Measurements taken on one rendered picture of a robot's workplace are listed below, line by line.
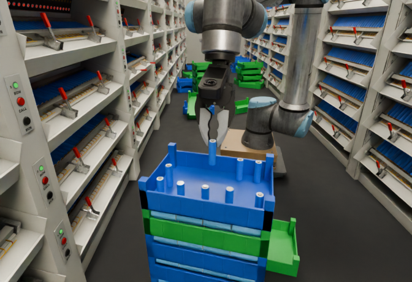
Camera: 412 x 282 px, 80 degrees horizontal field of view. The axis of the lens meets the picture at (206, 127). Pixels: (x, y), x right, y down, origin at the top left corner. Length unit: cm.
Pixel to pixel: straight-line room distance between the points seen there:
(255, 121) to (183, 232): 87
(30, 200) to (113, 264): 48
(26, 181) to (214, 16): 53
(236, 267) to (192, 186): 22
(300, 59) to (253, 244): 85
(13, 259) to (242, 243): 49
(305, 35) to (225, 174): 73
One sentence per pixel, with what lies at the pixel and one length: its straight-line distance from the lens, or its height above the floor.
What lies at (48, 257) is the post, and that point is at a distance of 80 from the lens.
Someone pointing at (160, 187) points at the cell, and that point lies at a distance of 61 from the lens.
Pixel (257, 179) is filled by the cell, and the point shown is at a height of 42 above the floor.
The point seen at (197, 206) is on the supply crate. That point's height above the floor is 43.
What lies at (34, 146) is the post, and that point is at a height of 55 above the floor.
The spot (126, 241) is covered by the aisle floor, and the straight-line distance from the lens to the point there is 113.
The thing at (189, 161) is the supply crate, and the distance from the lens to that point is 74.
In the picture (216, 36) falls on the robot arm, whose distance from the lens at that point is 55.
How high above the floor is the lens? 81
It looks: 23 degrees down
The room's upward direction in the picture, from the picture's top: straight up
